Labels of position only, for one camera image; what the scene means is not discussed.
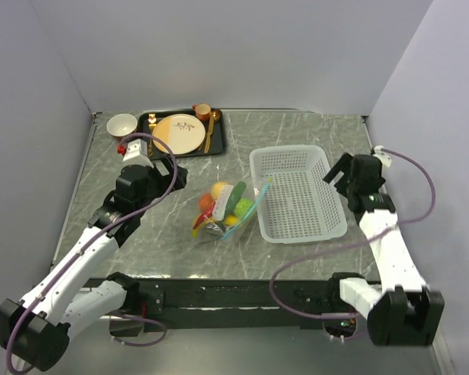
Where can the yellow toy potato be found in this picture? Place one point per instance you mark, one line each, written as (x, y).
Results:
(217, 189)

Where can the orange cup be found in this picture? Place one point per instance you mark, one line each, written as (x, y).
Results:
(202, 111)

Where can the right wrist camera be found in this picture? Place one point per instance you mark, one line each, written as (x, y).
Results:
(381, 154)

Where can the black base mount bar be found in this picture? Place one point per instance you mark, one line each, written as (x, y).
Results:
(214, 303)

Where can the clear zip top bag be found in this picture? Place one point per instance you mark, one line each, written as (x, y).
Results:
(223, 225)

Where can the green toy fruit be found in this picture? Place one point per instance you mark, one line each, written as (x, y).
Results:
(242, 207)

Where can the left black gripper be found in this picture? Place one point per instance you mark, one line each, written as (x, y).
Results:
(165, 180)

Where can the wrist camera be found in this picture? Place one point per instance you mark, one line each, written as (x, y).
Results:
(134, 153)
(381, 154)

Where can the orange and cream plate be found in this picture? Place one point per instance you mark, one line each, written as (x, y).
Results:
(182, 133)

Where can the gold spoon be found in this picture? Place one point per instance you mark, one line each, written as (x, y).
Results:
(215, 115)

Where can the white and red bowl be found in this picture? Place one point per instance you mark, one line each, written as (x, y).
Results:
(121, 125)

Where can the gold fork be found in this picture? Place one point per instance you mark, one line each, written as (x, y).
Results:
(151, 125)

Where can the orange toy pumpkin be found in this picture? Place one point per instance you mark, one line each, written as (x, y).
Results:
(206, 202)

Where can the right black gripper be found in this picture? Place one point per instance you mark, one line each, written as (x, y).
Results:
(342, 165)

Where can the gold knife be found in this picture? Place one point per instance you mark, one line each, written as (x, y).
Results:
(207, 141)

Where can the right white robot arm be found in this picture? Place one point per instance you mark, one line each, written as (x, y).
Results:
(403, 310)

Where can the green chili pepper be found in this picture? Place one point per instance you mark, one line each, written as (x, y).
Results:
(235, 195)

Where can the white plastic basket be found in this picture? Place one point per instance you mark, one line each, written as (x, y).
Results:
(297, 206)

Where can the yellow toy banana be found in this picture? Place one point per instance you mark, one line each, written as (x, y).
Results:
(199, 222)

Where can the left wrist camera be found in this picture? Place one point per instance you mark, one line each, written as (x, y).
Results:
(134, 153)

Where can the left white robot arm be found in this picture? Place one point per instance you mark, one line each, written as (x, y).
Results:
(36, 330)

